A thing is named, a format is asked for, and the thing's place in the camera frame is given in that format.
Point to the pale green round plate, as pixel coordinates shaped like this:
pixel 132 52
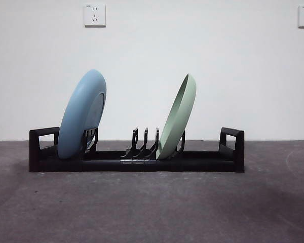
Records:
pixel 174 121

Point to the blue round plate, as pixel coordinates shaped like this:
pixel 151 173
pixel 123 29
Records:
pixel 78 114

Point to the black plate rack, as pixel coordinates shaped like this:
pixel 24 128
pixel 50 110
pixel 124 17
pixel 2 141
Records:
pixel 205 165

